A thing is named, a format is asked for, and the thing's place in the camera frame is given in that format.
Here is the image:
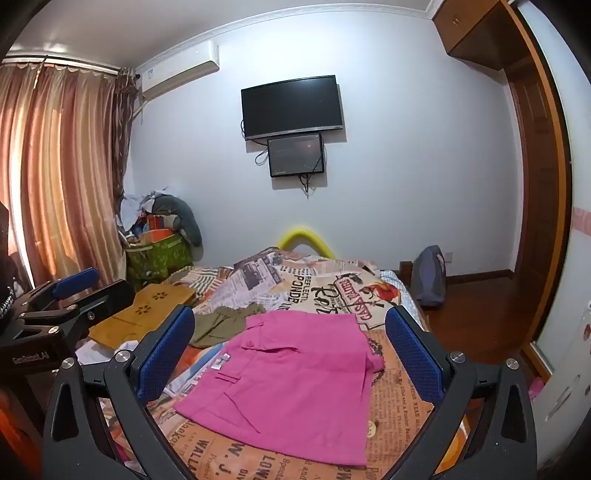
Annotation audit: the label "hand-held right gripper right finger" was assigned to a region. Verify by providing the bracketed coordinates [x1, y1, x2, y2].
[384, 305, 539, 480]

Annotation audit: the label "white refrigerator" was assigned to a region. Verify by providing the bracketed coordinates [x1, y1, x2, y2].
[531, 300, 591, 467]

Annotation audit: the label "white air conditioner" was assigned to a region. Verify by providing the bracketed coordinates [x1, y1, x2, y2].
[137, 39, 220, 99]

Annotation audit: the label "blue-grey backpack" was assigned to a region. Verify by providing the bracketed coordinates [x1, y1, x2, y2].
[410, 246, 448, 309]

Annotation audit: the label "pile of white clothes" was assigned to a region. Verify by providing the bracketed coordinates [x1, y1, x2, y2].
[115, 186, 176, 241]

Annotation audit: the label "grey plush pillow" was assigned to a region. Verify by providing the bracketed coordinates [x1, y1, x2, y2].
[150, 194, 204, 247]

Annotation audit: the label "olive green pants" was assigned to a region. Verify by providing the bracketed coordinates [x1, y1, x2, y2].
[189, 302, 267, 349]

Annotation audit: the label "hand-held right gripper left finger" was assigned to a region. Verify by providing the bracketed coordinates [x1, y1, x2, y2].
[41, 305, 204, 480]

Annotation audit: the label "small black wall monitor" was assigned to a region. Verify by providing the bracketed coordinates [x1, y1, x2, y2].
[267, 133, 326, 178]

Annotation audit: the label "white paper sheets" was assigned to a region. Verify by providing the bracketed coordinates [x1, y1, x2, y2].
[75, 340, 139, 367]

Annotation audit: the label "pink pants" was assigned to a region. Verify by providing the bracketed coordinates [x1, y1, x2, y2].
[173, 310, 386, 467]

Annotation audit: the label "wooden door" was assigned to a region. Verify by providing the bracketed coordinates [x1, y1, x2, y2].
[501, 0, 573, 347]

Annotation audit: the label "yellow foam tube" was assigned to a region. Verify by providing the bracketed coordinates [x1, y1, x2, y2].
[277, 225, 340, 259]

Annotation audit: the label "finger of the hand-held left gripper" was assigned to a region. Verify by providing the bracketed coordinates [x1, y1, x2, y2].
[18, 267, 100, 319]
[21, 278, 138, 344]

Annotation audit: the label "wooden overhead cabinet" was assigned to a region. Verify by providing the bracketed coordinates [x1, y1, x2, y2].
[431, 0, 532, 71]

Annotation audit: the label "printed newspaper-pattern blanket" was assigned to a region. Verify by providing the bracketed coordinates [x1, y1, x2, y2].
[74, 247, 472, 480]

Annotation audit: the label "green patterned bag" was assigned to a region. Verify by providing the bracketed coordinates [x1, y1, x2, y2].
[124, 233, 195, 289]

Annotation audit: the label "orange-brown curtain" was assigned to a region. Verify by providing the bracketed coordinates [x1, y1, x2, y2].
[0, 60, 139, 296]

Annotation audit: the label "large black wall television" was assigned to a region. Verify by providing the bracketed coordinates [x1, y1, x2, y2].
[241, 75, 345, 141]

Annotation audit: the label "orange box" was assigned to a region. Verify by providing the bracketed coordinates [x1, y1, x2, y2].
[141, 215, 178, 241]

